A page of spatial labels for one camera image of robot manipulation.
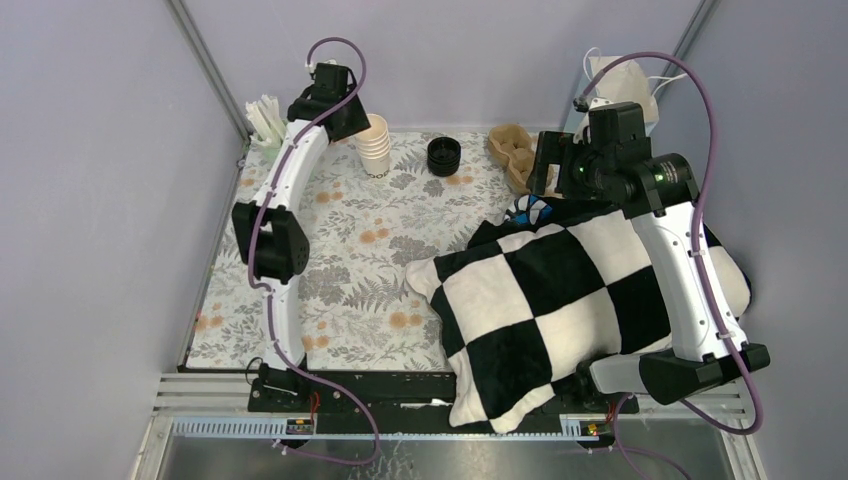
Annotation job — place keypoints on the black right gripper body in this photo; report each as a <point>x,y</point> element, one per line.
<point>585,171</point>

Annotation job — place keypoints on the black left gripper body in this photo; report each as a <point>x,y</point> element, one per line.
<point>353,119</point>

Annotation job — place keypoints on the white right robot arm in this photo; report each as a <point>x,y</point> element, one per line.
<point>657,194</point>

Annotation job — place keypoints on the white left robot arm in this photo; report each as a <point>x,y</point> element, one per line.
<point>272,243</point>

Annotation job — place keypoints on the stack of cardboard cup carriers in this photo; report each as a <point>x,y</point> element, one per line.
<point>512,147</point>

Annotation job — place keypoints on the blue white patterned object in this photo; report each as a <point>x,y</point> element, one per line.
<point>527,210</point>

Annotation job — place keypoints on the green cup with straws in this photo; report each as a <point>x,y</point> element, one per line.
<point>269,128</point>

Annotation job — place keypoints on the stack of paper cups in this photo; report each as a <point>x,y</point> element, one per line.
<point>373,146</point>

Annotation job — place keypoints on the light blue paper bag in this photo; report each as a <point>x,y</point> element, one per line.
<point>626,82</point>

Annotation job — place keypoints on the black white checkered pillow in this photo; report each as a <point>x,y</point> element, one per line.
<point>522,306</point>

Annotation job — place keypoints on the floral patterned table mat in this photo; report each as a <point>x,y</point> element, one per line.
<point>355,310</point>

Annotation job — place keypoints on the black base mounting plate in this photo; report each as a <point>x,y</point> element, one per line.
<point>401,402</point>

